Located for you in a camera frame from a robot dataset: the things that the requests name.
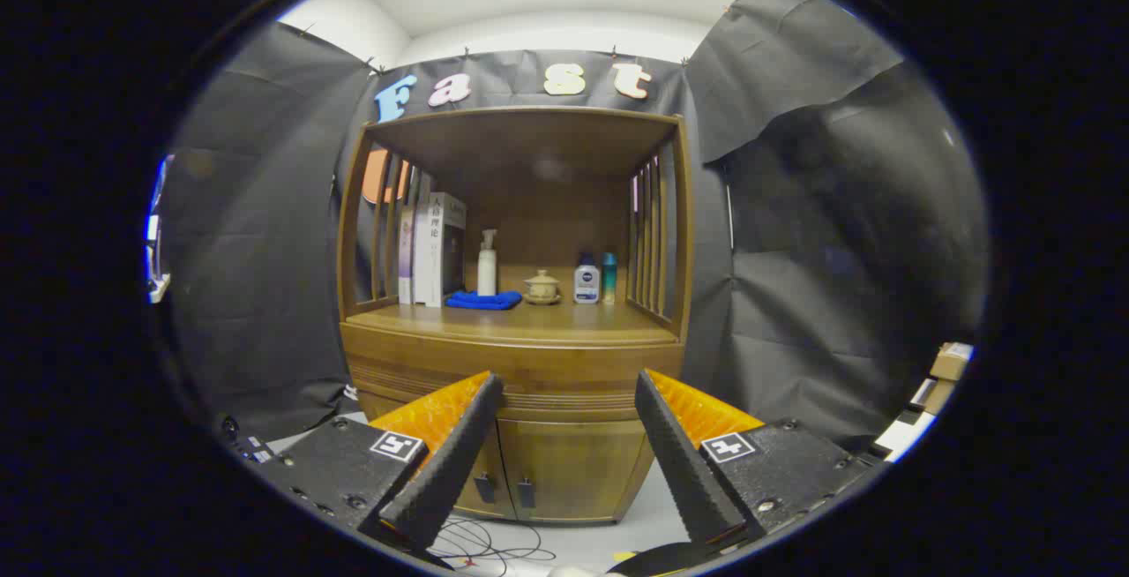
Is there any white book with portrait cover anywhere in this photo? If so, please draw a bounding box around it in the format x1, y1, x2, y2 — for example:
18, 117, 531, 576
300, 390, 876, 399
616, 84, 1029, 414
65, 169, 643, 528
428, 192, 467, 308

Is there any wooden cabinet door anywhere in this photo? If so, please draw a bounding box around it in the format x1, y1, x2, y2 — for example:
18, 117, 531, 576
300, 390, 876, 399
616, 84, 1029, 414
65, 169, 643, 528
454, 423, 518, 521
498, 418, 655, 523

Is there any pale purple book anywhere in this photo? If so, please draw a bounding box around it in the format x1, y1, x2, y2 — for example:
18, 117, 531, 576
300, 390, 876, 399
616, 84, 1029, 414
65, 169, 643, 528
399, 208, 416, 304

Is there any wooden countertop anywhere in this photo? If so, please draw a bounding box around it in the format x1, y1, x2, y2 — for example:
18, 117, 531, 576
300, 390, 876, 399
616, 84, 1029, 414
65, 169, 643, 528
347, 299, 680, 348

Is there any plain white book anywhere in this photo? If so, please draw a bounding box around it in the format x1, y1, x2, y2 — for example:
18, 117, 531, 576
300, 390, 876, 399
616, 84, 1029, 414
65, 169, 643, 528
413, 202, 433, 306

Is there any cardboard box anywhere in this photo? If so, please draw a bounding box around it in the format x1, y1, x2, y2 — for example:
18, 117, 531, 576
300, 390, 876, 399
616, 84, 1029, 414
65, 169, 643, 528
929, 341, 974, 382

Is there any wooden cabinet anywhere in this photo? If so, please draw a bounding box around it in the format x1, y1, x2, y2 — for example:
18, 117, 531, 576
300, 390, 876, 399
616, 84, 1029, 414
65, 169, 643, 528
335, 106, 695, 525

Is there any white bottle with blue cap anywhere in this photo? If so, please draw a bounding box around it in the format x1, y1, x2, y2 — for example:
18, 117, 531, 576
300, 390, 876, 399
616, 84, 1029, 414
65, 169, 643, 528
574, 252, 602, 305

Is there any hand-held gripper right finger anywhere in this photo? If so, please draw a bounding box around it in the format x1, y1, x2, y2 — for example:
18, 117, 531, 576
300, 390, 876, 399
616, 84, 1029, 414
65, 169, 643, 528
634, 369, 883, 551

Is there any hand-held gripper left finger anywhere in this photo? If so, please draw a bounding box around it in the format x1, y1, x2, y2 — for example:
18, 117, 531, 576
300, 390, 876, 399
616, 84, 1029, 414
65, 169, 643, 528
256, 371, 505, 560

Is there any white pump bottle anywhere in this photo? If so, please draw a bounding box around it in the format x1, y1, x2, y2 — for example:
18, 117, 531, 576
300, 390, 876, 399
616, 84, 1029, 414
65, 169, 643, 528
477, 229, 498, 297

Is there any blue cloth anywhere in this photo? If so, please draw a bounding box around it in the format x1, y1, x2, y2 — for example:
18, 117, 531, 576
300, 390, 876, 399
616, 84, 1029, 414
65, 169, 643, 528
445, 290, 523, 311

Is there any beige lidded tea bowl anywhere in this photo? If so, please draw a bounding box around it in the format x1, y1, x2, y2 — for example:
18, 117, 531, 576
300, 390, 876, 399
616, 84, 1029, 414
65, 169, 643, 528
523, 270, 563, 306

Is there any wooden drawer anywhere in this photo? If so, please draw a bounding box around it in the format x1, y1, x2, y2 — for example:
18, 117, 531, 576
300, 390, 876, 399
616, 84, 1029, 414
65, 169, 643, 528
342, 323, 685, 423

